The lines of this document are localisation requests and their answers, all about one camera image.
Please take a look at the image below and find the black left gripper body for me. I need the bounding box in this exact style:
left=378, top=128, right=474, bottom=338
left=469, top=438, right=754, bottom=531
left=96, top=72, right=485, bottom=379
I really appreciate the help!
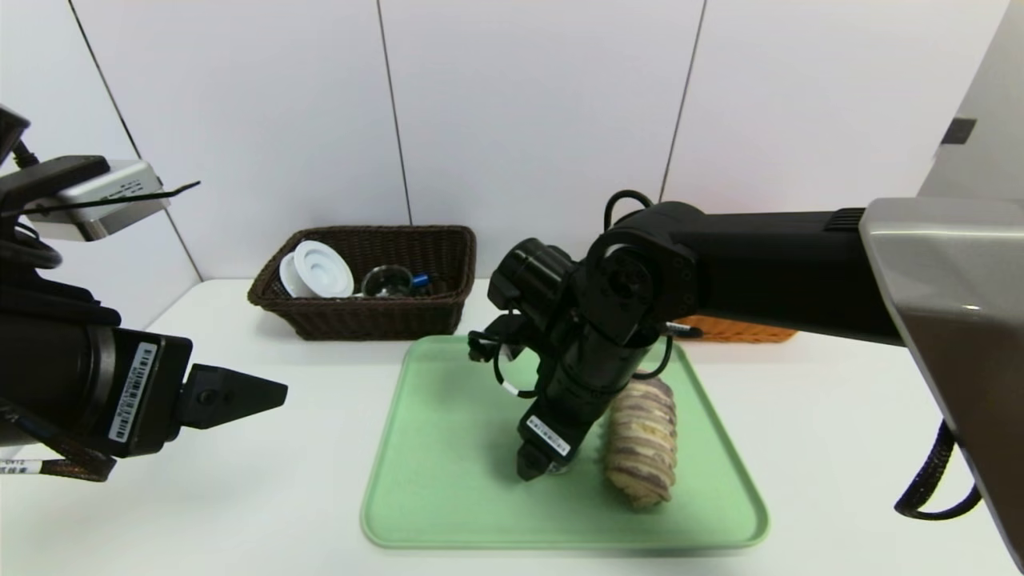
left=0, top=312, right=193, bottom=459

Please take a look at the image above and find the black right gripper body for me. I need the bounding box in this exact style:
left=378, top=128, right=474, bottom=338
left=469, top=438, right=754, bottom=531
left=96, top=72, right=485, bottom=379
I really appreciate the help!
left=517, top=358, right=620, bottom=468

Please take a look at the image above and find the white tape roll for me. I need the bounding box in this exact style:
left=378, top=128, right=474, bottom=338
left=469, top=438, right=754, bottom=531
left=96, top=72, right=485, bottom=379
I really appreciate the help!
left=278, top=240, right=355, bottom=299

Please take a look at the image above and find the glass cup with black handle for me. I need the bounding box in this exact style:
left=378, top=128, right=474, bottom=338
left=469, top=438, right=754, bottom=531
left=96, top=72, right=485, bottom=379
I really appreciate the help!
left=361, top=265, right=414, bottom=299

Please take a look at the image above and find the dark brown wicker basket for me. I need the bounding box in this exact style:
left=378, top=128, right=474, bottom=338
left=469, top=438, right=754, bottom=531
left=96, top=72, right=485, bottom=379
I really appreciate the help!
left=246, top=225, right=478, bottom=342

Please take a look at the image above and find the orange wicker basket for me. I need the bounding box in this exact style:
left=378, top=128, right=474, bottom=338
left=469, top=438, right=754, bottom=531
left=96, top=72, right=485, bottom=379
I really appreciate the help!
left=676, top=314, right=798, bottom=345

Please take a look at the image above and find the light green plastic tray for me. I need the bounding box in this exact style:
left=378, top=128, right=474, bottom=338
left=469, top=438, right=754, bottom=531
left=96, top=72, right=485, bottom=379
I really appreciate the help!
left=359, top=334, right=771, bottom=551

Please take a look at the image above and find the twisted purple swirl bread loaf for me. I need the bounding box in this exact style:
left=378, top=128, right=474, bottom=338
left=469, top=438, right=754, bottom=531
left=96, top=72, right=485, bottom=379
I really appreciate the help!
left=602, top=378, right=678, bottom=510

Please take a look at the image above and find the black zip tie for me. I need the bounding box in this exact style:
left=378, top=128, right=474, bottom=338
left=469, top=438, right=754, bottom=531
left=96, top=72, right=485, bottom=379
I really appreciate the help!
left=24, top=181, right=201, bottom=217

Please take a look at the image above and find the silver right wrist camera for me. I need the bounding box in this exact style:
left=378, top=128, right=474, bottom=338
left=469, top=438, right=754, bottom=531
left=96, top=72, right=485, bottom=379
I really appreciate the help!
left=468, top=312, right=529, bottom=365

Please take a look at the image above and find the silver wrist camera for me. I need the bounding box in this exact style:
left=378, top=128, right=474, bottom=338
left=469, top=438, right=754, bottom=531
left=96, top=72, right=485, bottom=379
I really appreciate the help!
left=468, top=312, right=529, bottom=365
left=24, top=158, right=170, bottom=242

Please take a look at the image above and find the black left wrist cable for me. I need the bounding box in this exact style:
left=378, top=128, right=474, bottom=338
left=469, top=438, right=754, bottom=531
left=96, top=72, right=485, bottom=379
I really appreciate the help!
left=0, top=232, right=63, bottom=270

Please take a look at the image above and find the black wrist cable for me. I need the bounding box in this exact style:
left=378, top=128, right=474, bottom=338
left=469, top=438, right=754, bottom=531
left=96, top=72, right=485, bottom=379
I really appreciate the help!
left=0, top=232, right=63, bottom=270
left=490, top=190, right=677, bottom=398

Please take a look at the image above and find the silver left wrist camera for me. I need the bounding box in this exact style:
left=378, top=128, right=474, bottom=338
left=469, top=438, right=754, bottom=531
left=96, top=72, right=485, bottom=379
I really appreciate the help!
left=24, top=158, right=170, bottom=242

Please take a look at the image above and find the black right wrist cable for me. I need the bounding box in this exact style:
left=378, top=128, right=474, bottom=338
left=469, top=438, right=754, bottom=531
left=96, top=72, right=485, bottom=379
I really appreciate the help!
left=490, top=190, right=677, bottom=398

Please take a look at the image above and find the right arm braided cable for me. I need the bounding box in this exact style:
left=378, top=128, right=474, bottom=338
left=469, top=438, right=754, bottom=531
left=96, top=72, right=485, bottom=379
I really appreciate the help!
left=894, top=420, right=983, bottom=521

